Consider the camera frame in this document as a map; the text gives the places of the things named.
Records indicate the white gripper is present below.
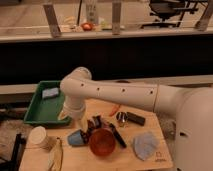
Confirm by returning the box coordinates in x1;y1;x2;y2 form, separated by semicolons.
71;112;88;132

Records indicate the dark red grape bunch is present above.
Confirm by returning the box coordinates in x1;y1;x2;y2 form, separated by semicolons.
86;120;96;134

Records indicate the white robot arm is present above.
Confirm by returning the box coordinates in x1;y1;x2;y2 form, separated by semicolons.
60;67;213;171

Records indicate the blue plastic cup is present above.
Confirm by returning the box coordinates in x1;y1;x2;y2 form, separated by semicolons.
67;129;88;147

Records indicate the silver metal cup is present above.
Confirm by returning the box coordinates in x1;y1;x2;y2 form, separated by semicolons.
116;112;127;127

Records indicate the white paper cup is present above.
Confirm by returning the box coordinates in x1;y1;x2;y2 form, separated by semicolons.
28;126;49;148

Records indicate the black small box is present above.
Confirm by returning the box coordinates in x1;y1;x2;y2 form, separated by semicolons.
93;115;102;129

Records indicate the orange plastic bowl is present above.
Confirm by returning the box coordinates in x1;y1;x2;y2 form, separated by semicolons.
89;128;116;157

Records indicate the orange carrot piece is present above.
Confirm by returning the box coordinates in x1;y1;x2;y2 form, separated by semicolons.
109;104;121;117

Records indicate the green plastic tray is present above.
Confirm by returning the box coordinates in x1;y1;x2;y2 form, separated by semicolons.
24;80;71;126

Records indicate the yellow banana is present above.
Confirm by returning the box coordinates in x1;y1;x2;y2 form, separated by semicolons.
47;138;63;171

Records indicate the black rectangular block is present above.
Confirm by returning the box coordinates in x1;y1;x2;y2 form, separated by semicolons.
127;112;145;126

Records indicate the blue crumpled cloth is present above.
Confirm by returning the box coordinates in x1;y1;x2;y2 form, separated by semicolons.
133;132;159;161

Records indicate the red round object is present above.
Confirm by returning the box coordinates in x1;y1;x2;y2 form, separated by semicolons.
81;22;94;31

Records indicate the black office chair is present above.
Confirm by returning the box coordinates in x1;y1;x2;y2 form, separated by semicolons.
142;0;198;28

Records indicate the black handled utensil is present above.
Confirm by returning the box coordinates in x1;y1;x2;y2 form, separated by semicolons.
108;123;127;148

